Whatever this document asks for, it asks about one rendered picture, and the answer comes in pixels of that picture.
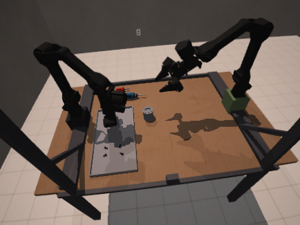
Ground grey metal bracket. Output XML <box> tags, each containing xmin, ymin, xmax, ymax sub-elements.
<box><xmin>107</xmin><ymin>116</ymin><xmax>121</xmax><ymax>135</ymax></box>

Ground black metal gantry frame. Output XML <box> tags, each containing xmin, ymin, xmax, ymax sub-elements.
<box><xmin>0</xmin><ymin>109</ymin><xmax>300</xmax><ymax>196</ymax></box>

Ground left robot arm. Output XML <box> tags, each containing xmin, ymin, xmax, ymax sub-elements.
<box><xmin>33</xmin><ymin>42</ymin><xmax>127</xmax><ymax>118</ymax></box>

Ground blue electric screwdriver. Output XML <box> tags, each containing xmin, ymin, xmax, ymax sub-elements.
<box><xmin>126</xmin><ymin>92</ymin><xmax>142</xmax><ymax>99</ymax></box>

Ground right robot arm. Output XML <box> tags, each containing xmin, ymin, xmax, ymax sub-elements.
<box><xmin>163</xmin><ymin>18</ymin><xmax>274</xmax><ymax>98</ymax></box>

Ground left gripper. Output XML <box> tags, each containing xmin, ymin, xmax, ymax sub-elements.
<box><xmin>100</xmin><ymin>103</ymin><xmax>117</xmax><ymax>128</ymax></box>

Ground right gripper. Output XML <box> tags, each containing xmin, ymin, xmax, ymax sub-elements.
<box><xmin>155</xmin><ymin>61</ymin><xmax>189</xmax><ymax>92</ymax></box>

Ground grey cylindrical module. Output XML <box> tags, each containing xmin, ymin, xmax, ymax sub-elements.
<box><xmin>142</xmin><ymin>106</ymin><xmax>153</xmax><ymax>121</ymax></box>

